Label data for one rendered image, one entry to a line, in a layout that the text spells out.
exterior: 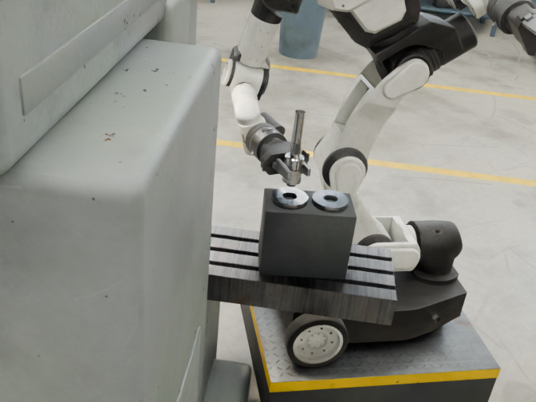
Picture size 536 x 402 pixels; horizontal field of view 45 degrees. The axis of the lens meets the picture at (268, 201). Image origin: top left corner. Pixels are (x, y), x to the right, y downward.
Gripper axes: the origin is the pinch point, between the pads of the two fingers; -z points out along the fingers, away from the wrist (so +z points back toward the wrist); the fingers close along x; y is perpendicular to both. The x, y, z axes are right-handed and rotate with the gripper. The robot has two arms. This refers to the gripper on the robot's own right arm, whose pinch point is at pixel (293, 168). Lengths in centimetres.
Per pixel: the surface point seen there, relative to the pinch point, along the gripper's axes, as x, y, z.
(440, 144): 252, 120, 203
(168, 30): -35, -37, -8
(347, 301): 9.6, 29.6, -17.5
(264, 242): -7.6, 17.4, -3.2
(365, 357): 40, 78, 4
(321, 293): 4.1, 28.3, -13.9
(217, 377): 0, 98, 31
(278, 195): -2.5, 7.5, 1.1
